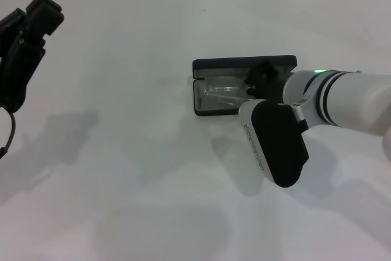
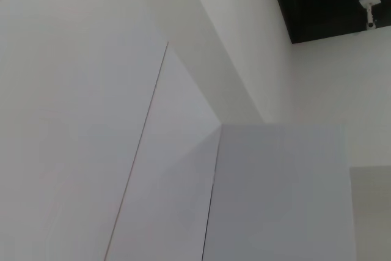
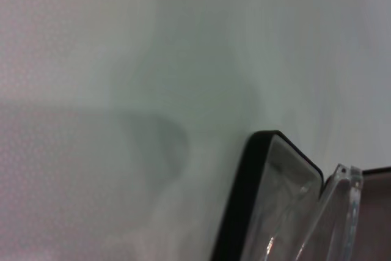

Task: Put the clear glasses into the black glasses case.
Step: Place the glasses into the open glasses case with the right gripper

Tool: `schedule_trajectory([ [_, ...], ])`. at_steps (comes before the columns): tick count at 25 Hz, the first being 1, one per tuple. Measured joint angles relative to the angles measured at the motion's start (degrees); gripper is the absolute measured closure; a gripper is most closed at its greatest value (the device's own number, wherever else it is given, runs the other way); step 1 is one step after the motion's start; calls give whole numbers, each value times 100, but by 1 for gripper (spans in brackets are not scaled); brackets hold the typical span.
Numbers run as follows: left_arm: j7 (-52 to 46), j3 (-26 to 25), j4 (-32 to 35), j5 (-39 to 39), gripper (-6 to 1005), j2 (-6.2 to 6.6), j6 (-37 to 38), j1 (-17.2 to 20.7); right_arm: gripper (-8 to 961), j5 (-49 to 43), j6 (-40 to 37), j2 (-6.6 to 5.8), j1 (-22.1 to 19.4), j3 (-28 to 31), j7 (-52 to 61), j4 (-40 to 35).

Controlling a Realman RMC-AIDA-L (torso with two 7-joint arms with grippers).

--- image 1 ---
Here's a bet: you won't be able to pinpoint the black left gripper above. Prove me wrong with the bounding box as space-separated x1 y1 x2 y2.
0 0 66 114

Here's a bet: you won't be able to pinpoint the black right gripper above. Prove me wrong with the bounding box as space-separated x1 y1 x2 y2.
244 60 294 103

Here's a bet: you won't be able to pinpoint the black glasses case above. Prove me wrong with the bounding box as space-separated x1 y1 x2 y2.
192 54 298 117

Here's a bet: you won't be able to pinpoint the clear plastic glasses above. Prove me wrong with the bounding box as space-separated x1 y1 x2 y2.
200 83 254 111

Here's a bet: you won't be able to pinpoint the left arm cable with plug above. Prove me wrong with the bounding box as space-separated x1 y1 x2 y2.
0 110 16 160

